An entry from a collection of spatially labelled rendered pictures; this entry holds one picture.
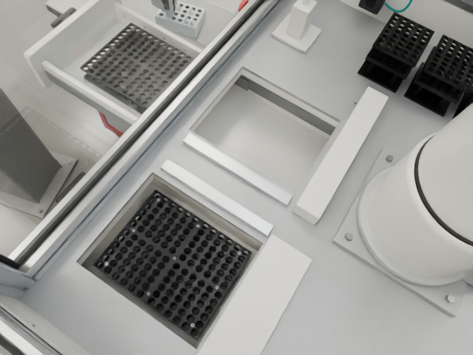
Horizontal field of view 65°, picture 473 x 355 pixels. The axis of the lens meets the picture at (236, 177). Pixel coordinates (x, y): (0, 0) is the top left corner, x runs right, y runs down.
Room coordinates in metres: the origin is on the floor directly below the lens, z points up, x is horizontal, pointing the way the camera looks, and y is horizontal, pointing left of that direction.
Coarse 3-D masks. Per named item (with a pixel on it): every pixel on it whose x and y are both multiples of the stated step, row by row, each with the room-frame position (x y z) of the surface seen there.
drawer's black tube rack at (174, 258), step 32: (160, 224) 0.20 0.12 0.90; (192, 224) 0.22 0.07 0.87; (128, 256) 0.13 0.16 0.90; (160, 256) 0.14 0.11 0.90; (192, 256) 0.16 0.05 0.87; (224, 256) 0.16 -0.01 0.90; (128, 288) 0.08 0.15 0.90; (160, 288) 0.09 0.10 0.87; (192, 288) 0.10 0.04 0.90; (224, 288) 0.11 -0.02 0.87; (192, 320) 0.05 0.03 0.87
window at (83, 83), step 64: (0, 0) 0.23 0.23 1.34; (64, 0) 0.29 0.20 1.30; (128, 0) 0.36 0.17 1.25; (192, 0) 0.48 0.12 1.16; (256, 0) 0.70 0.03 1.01; (0, 64) 0.21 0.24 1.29; (64, 64) 0.26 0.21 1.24; (128, 64) 0.34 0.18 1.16; (192, 64) 0.48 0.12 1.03; (0, 128) 0.17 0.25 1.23; (64, 128) 0.22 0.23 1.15; (128, 128) 0.31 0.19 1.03; (0, 192) 0.13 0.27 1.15; (64, 192) 0.18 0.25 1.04
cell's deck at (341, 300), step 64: (320, 0) 0.83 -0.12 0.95; (256, 64) 0.58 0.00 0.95; (320, 64) 0.62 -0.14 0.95; (192, 128) 0.40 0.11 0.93; (384, 128) 0.48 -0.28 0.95; (128, 192) 0.23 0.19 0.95; (192, 192) 0.26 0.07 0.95; (256, 192) 0.28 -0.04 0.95; (64, 256) 0.10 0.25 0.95; (256, 256) 0.16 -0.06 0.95; (320, 256) 0.18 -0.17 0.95; (64, 320) 0.01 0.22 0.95; (128, 320) 0.02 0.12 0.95; (320, 320) 0.08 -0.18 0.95; (384, 320) 0.10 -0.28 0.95; (448, 320) 0.12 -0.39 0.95
